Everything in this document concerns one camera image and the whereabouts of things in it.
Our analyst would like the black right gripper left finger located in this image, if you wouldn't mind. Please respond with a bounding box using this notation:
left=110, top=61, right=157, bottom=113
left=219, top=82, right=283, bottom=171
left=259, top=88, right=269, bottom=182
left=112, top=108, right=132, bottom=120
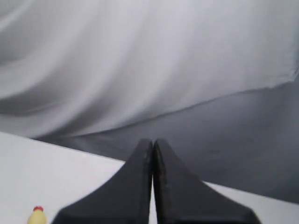
left=53, top=139, right=153, bottom=224

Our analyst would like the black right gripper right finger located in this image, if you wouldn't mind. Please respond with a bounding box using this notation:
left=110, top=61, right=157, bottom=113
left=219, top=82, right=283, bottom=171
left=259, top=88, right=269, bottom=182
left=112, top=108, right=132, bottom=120
left=153, top=139, right=260, bottom=224

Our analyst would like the yellow rubber chicken toy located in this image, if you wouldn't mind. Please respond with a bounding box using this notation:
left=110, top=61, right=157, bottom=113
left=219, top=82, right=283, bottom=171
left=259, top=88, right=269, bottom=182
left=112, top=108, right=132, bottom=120
left=27, top=206, right=47, bottom=224

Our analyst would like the grey backdrop cloth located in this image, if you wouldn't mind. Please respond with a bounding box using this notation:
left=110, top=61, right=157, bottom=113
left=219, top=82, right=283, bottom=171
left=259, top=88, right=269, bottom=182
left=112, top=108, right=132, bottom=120
left=0, top=0, right=299, bottom=203

